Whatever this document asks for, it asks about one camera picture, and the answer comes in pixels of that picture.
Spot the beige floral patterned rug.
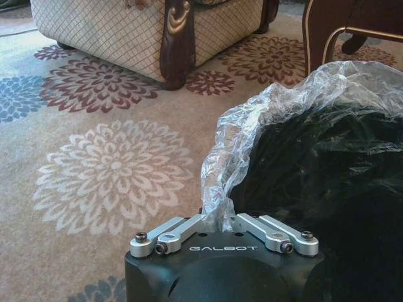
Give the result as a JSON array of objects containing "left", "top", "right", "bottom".
[{"left": 0, "top": 3, "right": 403, "bottom": 302}]

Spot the clear plastic bin liner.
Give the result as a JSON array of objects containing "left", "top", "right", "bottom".
[{"left": 201, "top": 60, "right": 403, "bottom": 232}]

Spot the black trash bin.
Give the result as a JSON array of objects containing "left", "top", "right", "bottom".
[{"left": 231, "top": 99, "right": 403, "bottom": 302}]

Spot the silver-barred black left gripper right finger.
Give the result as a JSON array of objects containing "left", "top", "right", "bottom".
[{"left": 231, "top": 212, "right": 319, "bottom": 256}]

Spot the silver-barred black left gripper left finger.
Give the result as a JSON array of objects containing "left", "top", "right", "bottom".
[{"left": 130, "top": 207, "right": 206, "bottom": 257}]

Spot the dark wooden table, gold trim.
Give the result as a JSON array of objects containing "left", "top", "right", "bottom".
[{"left": 302, "top": 0, "right": 403, "bottom": 76}]

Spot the cream quilted armchair, dark wood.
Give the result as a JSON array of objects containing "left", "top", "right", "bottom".
[{"left": 30, "top": 0, "right": 280, "bottom": 92}]

